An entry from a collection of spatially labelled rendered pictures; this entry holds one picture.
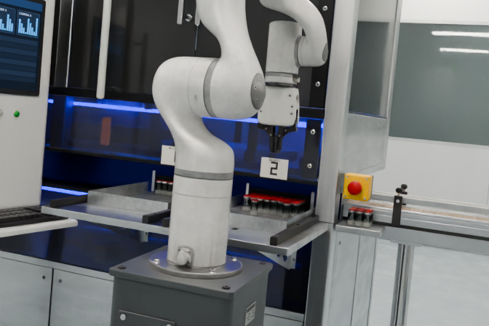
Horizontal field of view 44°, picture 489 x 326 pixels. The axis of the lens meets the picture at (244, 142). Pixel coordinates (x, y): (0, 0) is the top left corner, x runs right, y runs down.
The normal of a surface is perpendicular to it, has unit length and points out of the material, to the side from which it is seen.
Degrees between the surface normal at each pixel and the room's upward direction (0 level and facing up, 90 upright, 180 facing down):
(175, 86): 92
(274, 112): 93
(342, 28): 90
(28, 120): 90
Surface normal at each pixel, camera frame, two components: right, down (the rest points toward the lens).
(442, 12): -0.36, 0.02
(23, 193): 0.85, 0.11
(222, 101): -0.37, 0.44
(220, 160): 0.51, 0.02
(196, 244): 0.00, 0.05
